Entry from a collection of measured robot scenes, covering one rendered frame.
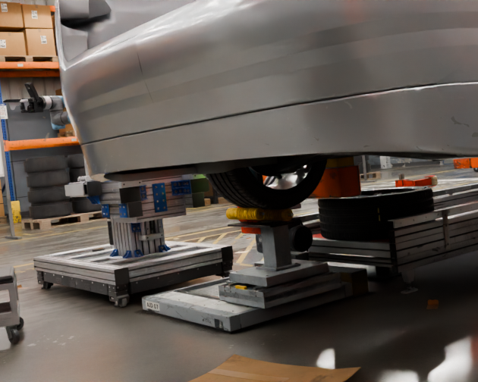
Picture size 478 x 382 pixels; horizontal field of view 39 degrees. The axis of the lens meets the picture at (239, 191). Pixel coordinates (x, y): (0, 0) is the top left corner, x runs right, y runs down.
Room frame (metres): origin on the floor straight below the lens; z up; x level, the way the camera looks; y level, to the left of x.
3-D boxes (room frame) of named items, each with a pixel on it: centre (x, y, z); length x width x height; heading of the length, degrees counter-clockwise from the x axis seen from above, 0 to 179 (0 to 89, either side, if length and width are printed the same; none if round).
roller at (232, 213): (3.31, -0.02, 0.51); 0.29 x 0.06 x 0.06; 36
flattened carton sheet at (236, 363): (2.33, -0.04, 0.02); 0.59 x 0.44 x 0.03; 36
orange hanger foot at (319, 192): (3.80, -0.44, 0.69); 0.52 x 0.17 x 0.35; 36
